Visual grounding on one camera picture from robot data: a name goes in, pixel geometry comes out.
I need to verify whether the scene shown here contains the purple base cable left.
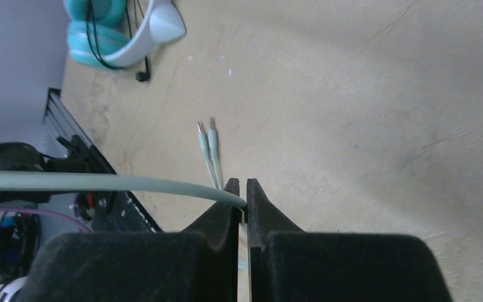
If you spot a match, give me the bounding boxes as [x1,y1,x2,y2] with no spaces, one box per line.
[0,203,94,233]

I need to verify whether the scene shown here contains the mint green headphones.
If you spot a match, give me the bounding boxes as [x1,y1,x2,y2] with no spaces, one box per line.
[0,171,247,209]

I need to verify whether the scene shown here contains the teal cat-ear headphones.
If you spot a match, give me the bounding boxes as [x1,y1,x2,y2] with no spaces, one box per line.
[63,1,186,70]

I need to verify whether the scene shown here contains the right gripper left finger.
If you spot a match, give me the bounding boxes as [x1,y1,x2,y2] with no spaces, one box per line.
[16,177,242,302]

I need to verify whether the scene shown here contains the black wired earbuds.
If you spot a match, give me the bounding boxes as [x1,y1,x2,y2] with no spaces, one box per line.
[84,0,153,82]

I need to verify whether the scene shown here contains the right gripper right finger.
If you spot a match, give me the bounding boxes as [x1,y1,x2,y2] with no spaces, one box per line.
[246,179,452,301]

